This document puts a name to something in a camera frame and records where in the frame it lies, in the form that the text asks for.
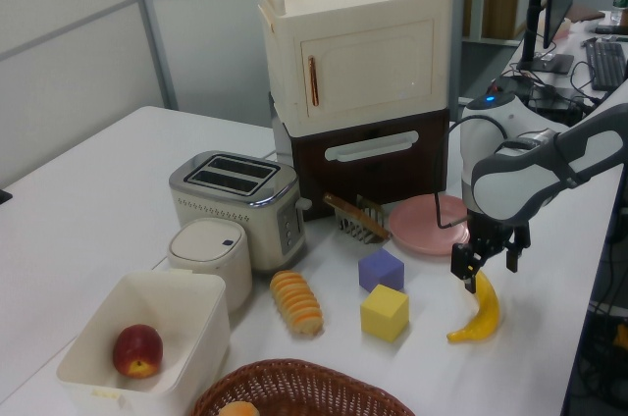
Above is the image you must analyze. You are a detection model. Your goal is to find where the white plastic container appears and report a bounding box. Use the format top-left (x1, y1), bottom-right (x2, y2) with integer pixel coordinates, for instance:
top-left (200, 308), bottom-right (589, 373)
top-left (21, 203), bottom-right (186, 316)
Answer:
top-left (56, 271), bottom-right (232, 415)

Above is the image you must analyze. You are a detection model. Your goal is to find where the orange fruit in basket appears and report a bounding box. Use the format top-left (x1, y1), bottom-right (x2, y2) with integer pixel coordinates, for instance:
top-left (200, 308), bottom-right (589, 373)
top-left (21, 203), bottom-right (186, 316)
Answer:
top-left (218, 400), bottom-right (260, 416)

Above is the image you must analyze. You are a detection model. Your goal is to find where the yellow foam cube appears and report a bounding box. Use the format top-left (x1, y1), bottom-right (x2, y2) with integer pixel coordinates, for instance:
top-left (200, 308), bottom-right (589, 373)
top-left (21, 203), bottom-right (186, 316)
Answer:
top-left (360, 284), bottom-right (410, 342)

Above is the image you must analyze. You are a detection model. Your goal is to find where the black keyboard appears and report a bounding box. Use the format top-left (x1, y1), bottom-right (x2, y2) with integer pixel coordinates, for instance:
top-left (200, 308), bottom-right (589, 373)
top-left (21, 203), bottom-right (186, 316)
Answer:
top-left (586, 41), bottom-right (628, 92)

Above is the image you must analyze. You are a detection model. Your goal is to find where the brown wicker basket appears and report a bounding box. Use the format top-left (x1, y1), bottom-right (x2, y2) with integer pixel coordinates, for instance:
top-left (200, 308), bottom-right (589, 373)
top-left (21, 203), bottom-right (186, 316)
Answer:
top-left (190, 359), bottom-right (416, 416)

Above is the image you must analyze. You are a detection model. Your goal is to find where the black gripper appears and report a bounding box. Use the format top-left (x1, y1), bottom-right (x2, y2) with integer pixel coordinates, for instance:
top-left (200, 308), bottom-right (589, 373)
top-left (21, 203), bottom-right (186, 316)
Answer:
top-left (450, 209), bottom-right (533, 294)

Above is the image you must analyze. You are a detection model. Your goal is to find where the black power adapter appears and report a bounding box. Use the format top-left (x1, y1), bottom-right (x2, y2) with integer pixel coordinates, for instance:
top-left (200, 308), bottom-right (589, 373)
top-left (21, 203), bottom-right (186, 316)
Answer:
top-left (528, 85), bottom-right (583, 124)

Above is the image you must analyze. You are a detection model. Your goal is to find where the silver cream toaster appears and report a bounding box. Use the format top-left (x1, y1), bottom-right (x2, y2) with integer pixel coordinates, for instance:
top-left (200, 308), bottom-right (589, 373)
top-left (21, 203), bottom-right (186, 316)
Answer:
top-left (169, 150), bottom-right (313, 274)

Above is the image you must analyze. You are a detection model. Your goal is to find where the red apple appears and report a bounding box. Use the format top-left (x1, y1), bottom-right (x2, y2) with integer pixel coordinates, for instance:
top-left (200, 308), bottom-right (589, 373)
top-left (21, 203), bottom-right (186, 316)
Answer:
top-left (112, 323), bottom-right (164, 379)

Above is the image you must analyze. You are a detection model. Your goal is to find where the striped orange bread loaf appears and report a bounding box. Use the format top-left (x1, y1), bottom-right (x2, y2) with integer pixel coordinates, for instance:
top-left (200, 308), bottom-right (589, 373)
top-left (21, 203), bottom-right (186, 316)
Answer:
top-left (269, 270), bottom-right (325, 338)

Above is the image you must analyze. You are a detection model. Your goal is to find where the pink plate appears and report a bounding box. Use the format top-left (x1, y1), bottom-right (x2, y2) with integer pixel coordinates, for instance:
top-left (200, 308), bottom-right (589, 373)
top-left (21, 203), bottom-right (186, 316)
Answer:
top-left (390, 193), bottom-right (472, 256)

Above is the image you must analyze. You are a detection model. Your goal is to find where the small white lidded bin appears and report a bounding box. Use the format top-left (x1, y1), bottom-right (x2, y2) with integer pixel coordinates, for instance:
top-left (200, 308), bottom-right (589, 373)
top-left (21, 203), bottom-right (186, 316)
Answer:
top-left (167, 218), bottom-right (254, 314)

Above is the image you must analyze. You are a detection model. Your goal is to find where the yellow banana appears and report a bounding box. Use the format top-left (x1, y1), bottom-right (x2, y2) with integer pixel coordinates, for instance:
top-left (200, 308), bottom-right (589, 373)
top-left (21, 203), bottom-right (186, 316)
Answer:
top-left (445, 269), bottom-right (501, 344)

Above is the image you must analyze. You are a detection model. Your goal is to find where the black monitor stand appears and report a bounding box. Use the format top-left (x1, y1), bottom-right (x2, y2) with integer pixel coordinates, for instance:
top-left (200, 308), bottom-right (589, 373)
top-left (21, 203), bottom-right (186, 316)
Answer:
top-left (517, 0), bottom-right (575, 75)

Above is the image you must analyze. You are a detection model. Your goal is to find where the purple foam cube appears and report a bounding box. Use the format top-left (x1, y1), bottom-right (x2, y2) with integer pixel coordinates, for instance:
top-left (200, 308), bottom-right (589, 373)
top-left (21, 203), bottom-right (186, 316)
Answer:
top-left (357, 247), bottom-right (406, 293)

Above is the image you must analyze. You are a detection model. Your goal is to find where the cream plastic cabinet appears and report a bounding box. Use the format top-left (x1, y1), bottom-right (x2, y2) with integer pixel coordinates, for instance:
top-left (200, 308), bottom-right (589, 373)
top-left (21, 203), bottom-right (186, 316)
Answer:
top-left (257, 0), bottom-right (453, 137)

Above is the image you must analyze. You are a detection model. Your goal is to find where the metal toast rack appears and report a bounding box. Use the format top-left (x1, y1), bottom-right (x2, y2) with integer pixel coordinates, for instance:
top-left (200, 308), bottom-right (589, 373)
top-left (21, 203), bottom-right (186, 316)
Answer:
top-left (336, 194), bottom-right (385, 244)

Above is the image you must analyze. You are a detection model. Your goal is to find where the brown drawer unit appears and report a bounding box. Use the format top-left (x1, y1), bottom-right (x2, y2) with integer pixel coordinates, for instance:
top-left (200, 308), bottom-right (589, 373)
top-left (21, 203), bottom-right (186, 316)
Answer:
top-left (268, 91), bottom-right (451, 222)

